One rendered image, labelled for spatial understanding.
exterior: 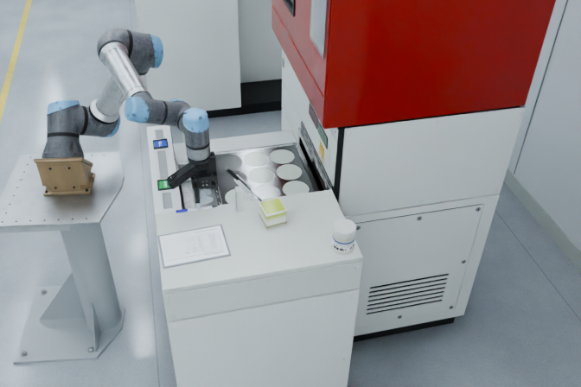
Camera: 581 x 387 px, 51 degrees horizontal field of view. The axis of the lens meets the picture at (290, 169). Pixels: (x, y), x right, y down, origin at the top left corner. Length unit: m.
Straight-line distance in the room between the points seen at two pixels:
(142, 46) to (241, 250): 0.79
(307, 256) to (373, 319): 0.93
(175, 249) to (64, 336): 1.22
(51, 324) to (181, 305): 1.31
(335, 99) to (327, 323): 0.75
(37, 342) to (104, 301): 0.38
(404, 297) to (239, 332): 0.94
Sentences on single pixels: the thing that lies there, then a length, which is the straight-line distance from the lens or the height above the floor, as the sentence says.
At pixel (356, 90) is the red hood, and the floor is 1.36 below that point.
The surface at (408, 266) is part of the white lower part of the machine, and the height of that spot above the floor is 0.49.
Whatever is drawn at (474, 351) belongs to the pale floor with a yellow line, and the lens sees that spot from 3.01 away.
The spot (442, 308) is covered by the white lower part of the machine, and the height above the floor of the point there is 0.16.
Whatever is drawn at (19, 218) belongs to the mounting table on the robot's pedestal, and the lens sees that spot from 2.43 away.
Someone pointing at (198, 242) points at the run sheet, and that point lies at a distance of 1.95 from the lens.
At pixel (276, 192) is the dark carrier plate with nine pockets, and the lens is 2.24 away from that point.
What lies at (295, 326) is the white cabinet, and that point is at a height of 0.69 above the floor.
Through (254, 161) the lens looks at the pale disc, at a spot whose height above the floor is 0.90.
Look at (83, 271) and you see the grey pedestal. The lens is 2.73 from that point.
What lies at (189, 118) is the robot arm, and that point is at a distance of 1.82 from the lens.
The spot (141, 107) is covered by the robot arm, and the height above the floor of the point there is 1.38.
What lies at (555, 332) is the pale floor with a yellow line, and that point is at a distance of 3.21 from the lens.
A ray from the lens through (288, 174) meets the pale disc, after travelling 2.32.
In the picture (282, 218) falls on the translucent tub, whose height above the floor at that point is 1.00.
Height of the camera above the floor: 2.32
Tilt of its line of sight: 37 degrees down
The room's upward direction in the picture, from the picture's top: 1 degrees clockwise
